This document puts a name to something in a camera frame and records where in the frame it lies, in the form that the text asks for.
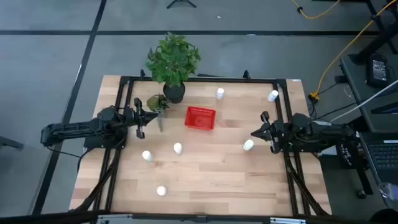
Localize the black tripod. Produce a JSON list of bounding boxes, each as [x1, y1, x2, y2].
[[166, 0, 198, 9]]

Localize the black metal table frame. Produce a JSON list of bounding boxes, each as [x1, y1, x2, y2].
[[70, 68, 333, 218]]

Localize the large green potted plant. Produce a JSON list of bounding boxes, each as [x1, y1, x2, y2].
[[145, 32, 202, 105]]

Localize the black desk leg with caster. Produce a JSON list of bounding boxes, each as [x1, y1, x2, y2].
[[354, 167, 374, 200]]

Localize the dark laptop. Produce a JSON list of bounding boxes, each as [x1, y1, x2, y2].
[[357, 131, 398, 210]]

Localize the black floor stand foot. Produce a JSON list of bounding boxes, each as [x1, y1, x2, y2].
[[0, 136, 25, 151]]

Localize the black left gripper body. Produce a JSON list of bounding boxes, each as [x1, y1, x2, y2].
[[124, 97, 146, 140]]

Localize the red plastic basket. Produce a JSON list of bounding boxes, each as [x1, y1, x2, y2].
[[184, 106, 217, 131]]

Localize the black crossbar with silver brackets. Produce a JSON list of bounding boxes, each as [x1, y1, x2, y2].
[[0, 210, 398, 224]]

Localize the long yellow cable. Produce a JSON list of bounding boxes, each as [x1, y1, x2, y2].
[[308, 0, 398, 101]]

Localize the black power adapter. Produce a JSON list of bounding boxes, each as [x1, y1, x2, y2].
[[366, 54, 390, 88]]

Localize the white cable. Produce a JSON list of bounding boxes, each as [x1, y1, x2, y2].
[[329, 79, 398, 123]]

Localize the black stand legs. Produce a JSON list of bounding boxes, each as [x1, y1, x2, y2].
[[348, 0, 398, 65]]

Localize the short yellow cable loop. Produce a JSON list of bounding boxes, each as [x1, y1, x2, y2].
[[290, 0, 341, 20]]

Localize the black desk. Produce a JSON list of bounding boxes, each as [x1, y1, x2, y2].
[[340, 42, 398, 134]]

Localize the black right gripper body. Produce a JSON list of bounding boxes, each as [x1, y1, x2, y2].
[[260, 110, 285, 155]]

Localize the small succulent plant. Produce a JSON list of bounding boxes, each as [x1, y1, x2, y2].
[[146, 94, 171, 133]]

